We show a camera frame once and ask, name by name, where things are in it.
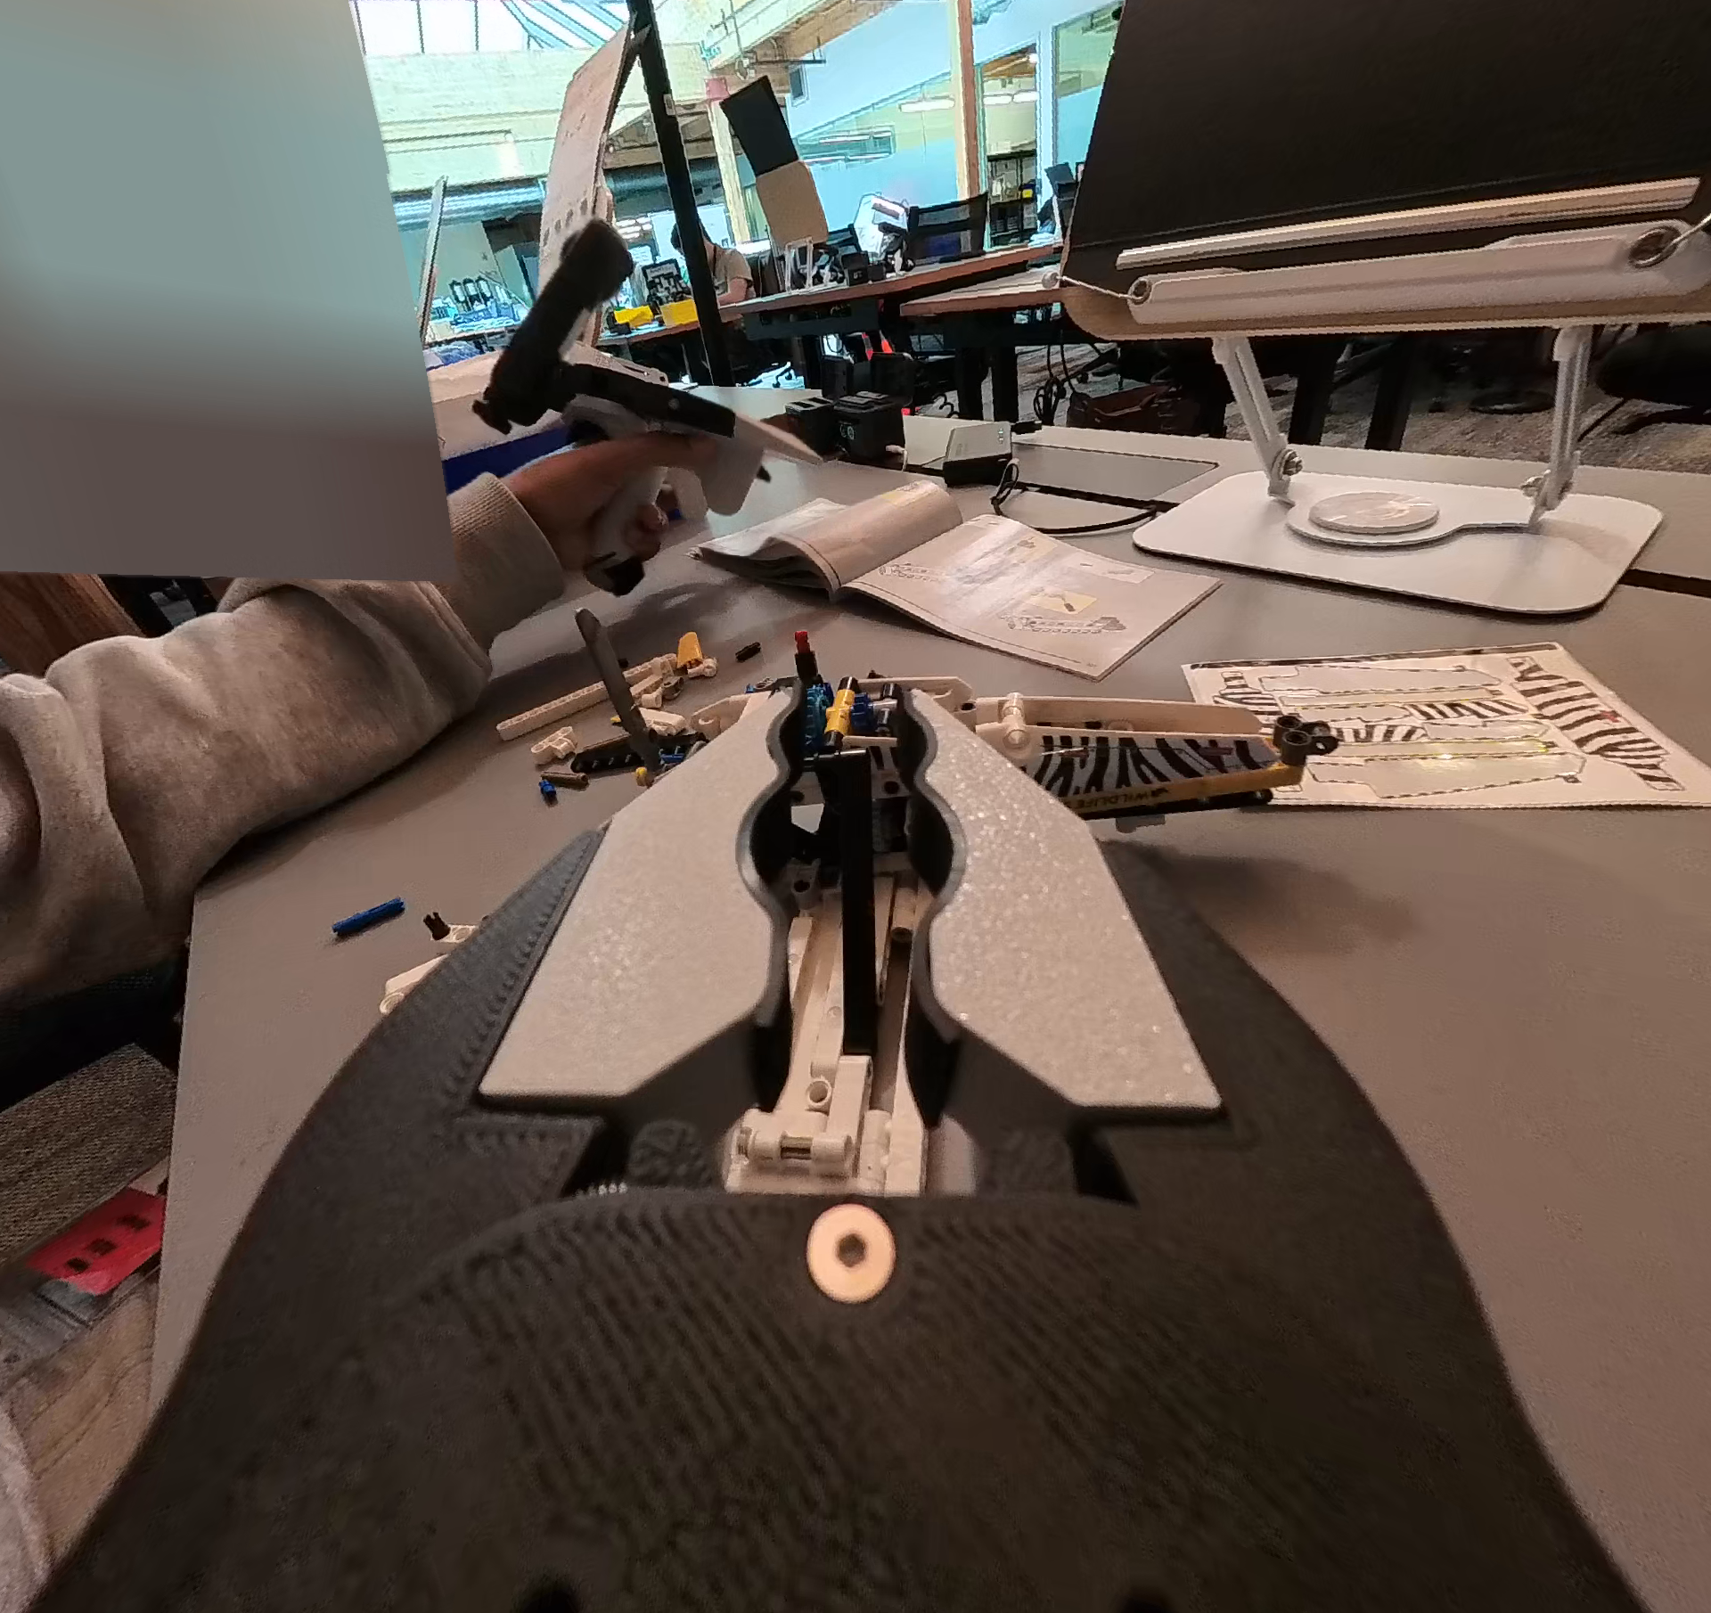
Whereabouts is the red perforated object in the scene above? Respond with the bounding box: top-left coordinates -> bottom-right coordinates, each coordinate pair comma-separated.
23,1187 -> 168,1293

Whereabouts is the black cable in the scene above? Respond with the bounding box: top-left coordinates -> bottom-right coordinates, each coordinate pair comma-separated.
991,461 -> 1166,535

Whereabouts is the white printed board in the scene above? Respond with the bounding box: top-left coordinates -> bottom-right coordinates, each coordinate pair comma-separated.
534,20 -> 633,293

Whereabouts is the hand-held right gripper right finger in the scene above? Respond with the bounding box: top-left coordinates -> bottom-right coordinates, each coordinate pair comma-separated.
889,685 -> 1223,1126

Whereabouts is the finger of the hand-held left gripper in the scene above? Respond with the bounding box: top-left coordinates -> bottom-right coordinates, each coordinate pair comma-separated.
638,382 -> 826,468
672,436 -> 776,518

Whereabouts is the lego instruction booklet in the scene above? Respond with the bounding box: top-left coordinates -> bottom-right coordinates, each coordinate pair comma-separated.
690,479 -> 1222,682

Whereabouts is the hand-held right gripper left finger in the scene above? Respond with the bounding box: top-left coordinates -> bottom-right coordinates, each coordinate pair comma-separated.
477,680 -> 809,1116

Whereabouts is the black and tan board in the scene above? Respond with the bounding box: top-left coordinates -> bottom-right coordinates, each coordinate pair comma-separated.
718,76 -> 833,245

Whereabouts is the black tablet in tan case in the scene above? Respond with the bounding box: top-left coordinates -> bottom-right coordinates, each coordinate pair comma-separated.
1054,0 -> 1711,338

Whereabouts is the white lego panel piece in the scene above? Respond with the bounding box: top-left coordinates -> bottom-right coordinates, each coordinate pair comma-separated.
380,923 -> 482,1007

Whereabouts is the black charger box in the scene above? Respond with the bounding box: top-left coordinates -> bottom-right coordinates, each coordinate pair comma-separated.
785,392 -> 913,459

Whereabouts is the long white lego beam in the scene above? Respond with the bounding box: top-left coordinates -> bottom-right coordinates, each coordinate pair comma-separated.
497,656 -> 675,743

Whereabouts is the zebra sticker sheet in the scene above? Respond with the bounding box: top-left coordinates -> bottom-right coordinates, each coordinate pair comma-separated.
1183,643 -> 1711,810

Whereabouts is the zebra striped lego helicopter model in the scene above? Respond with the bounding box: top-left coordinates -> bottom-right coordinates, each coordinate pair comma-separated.
571,607 -> 1337,1198

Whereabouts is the long brown office table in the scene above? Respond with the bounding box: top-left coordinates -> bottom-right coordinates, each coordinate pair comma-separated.
601,239 -> 1071,351

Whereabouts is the person's left hand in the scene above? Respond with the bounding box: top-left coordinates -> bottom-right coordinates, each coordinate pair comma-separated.
510,440 -> 672,574

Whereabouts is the person's left forearm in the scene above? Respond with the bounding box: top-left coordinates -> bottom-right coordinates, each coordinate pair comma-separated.
0,470 -> 569,1012

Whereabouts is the silver tablet stand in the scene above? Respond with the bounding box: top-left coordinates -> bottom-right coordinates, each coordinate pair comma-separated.
1116,174 -> 1711,615

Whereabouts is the blue storage bin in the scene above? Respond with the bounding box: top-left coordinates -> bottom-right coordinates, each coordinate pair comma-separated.
438,416 -> 579,494

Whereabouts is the black metal pole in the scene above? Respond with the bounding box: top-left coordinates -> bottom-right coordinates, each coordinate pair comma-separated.
601,0 -> 731,388

